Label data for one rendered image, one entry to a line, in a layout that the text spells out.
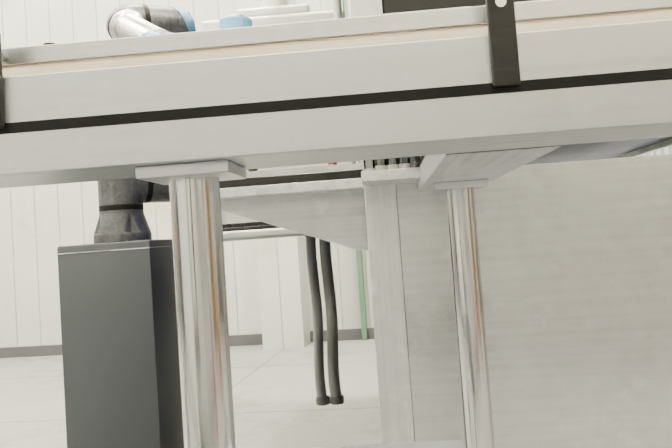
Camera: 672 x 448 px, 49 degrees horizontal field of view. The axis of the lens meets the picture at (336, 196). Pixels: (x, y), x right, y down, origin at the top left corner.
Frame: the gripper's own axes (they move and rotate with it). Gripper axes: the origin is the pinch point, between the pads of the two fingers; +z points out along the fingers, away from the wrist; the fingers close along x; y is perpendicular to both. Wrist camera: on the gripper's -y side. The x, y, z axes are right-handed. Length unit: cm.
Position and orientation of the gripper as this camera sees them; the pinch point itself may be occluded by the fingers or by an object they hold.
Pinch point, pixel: (254, 173)
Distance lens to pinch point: 164.0
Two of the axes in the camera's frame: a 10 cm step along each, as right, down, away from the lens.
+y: -10.0, 0.7, 0.6
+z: 0.7, 10.0, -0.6
